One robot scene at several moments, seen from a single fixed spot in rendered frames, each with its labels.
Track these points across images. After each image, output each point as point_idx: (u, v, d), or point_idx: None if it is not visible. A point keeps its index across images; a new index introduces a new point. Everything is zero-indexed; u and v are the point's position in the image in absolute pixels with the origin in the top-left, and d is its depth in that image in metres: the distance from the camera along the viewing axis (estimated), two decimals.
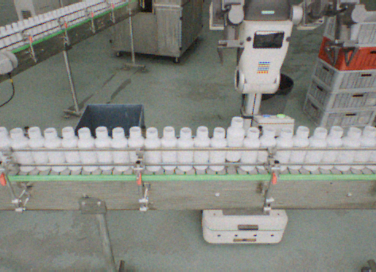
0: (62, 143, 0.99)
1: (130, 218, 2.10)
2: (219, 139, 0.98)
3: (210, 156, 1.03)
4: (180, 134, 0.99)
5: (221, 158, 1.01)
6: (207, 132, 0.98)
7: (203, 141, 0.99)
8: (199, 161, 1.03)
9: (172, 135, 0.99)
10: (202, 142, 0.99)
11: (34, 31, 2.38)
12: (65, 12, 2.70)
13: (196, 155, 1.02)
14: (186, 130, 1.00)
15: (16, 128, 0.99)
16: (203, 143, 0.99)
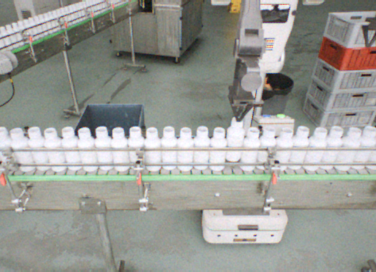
0: (62, 143, 0.99)
1: (130, 218, 2.10)
2: (219, 139, 0.98)
3: (210, 156, 1.03)
4: (180, 134, 0.99)
5: (221, 158, 1.01)
6: (207, 132, 0.98)
7: (203, 141, 0.99)
8: (199, 161, 1.03)
9: (172, 135, 0.99)
10: (202, 142, 0.99)
11: (34, 31, 2.38)
12: (65, 12, 2.70)
13: (196, 155, 1.02)
14: (186, 130, 1.00)
15: (16, 128, 0.99)
16: (203, 143, 0.99)
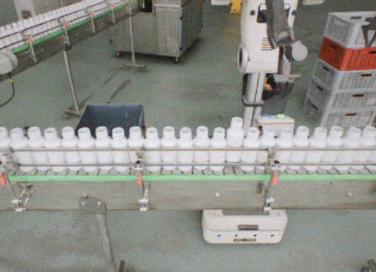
0: (62, 143, 0.99)
1: (130, 218, 2.10)
2: (219, 139, 0.98)
3: (210, 155, 1.03)
4: (180, 134, 0.99)
5: (220, 158, 1.01)
6: (207, 132, 0.98)
7: (203, 141, 0.99)
8: (200, 161, 1.03)
9: (172, 135, 0.99)
10: (203, 142, 0.99)
11: (34, 31, 2.38)
12: (65, 12, 2.70)
13: (197, 155, 1.02)
14: (186, 130, 1.00)
15: (16, 128, 0.99)
16: (204, 143, 0.99)
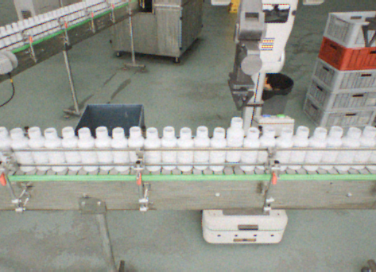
0: (62, 143, 0.99)
1: (130, 218, 2.10)
2: (219, 139, 0.98)
3: (210, 155, 1.03)
4: (180, 134, 0.99)
5: (220, 158, 1.01)
6: (207, 132, 0.98)
7: (203, 141, 0.99)
8: (200, 161, 1.03)
9: (172, 135, 0.99)
10: (203, 142, 0.99)
11: (34, 31, 2.38)
12: (65, 12, 2.70)
13: (197, 155, 1.02)
14: (186, 130, 1.00)
15: (16, 128, 0.99)
16: (204, 143, 0.99)
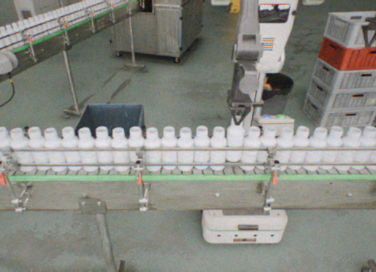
0: (62, 143, 0.99)
1: (130, 218, 2.10)
2: (219, 138, 0.98)
3: (210, 154, 1.03)
4: (180, 134, 0.99)
5: (220, 157, 1.01)
6: (207, 131, 0.98)
7: (203, 141, 0.99)
8: (201, 161, 1.03)
9: (172, 135, 0.99)
10: (203, 142, 0.99)
11: (34, 31, 2.38)
12: (65, 12, 2.70)
13: (197, 155, 1.02)
14: (186, 130, 1.00)
15: (16, 128, 0.99)
16: (204, 142, 0.99)
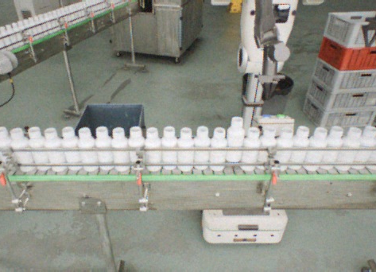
0: (62, 143, 0.99)
1: (130, 218, 2.10)
2: (219, 139, 0.98)
3: (210, 154, 1.03)
4: (180, 134, 0.99)
5: (220, 158, 1.01)
6: (207, 132, 0.98)
7: (204, 141, 0.99)
8: (201, 161, 1.03)
9: (173, 135, 0.99)
10: (203, 142, 0.99)
11: (34, 31, 2.38)
12: (65, 12, 2.70)
13: (198, 155, 1.02)
14: (187, 130, 1.00)
15: (16, 128, 0.99)
16: (205, 143, 0.99)
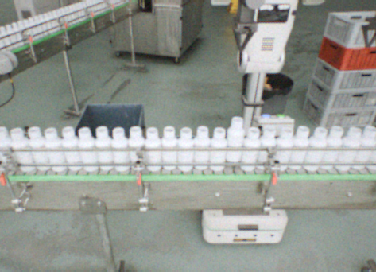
0: (62, 143, 0.99)
1: (130, 218, 2.10)
2: (219, 139, 0.98)
3: (210, 154, 1.03)
4: (180, 134, 0.99)
5: (220, 158, 1.01)
6: (207, 132, 0.98)
7: (204, 141, 0.99)
8: (201, 161, 1.03)
9: (173, 135, 0.99)
10: (203, 142, 0.99)
11: (34, 31, 2.38)
12: (65, 12, 2.70)
13: (198, 155, 1.02)
14: (187, 130, 1.00)
15: (16, 128, 0.99)
16: (205, 143, 0.99)
